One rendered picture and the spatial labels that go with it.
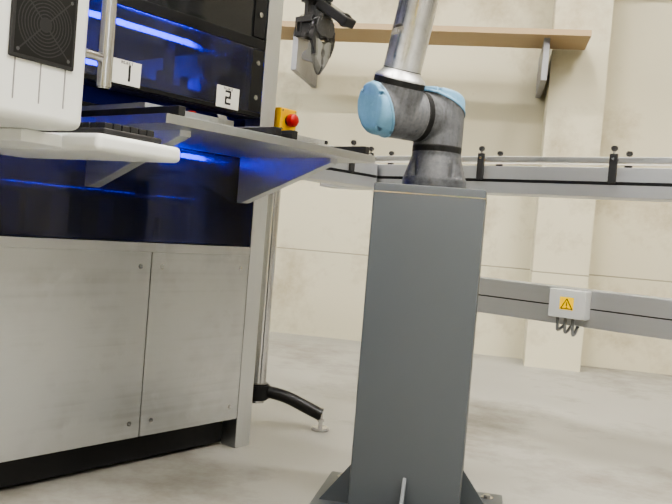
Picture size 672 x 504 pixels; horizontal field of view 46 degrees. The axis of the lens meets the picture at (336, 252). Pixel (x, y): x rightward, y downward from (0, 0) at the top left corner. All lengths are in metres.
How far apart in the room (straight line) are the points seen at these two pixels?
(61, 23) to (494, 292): 1.83
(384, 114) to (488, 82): 3.13
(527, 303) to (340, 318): 2.34
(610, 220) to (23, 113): 3.94
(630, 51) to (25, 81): 4.06
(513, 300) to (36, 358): 1.53
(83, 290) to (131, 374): 0.27
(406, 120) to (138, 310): 0.85
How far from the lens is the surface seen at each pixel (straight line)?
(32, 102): 1.28
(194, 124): 1.66
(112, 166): 1.89
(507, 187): 2.71
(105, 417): 2.10
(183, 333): 2.21
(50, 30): 1.31
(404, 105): 1.76
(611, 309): 2.58
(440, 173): 1.81
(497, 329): 4.78
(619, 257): 4.81
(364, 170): 2.91
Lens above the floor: 0.68
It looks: 2 degrees down
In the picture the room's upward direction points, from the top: 5 degrees clockwise
